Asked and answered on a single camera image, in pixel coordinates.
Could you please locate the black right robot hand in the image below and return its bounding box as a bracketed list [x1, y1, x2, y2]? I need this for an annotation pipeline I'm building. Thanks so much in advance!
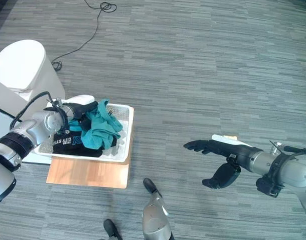
[183, 134, 263, 190]

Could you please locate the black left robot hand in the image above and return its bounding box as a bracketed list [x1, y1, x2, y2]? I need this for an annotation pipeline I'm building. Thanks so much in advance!
[64, 94, 99, 121]

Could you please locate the teal garment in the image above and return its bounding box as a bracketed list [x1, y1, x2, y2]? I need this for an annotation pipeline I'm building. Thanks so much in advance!
[68, 98, 124, 151]

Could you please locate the black printed t-shirt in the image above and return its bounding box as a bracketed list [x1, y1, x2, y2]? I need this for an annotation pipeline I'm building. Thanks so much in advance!
[52, 126, 118, 158]

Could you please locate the white plastic laundry basket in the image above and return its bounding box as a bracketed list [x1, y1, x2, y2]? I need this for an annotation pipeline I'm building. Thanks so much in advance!
[34, 99, 135, 164]

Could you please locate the white round-top bin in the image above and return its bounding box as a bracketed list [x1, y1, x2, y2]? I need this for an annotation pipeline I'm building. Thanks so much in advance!
[0, 39, 66, 166]

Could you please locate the dark robot foot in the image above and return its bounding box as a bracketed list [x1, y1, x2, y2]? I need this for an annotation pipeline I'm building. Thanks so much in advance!
[103, 219, 122, 240]
[142, 178, 162, 197]

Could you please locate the silver robot leg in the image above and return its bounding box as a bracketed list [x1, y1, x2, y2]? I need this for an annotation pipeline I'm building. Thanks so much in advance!
[141, 193, 178, 240]

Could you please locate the black floor cable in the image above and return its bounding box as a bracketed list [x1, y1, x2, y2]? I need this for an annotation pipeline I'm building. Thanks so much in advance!
[50, 0, 118, 73]

